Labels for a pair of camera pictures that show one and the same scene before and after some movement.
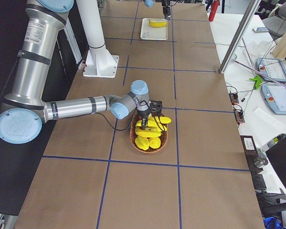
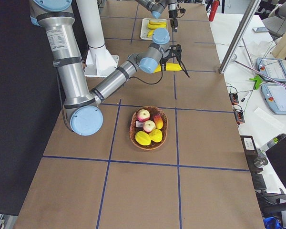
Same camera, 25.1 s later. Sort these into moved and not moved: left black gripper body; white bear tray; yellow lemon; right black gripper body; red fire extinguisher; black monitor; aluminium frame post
Moved: left black gripper body; yellow lemon; right black gripper body
Not moved: red fire extinguisher; white bear tray; black monitor; aluminium frame post
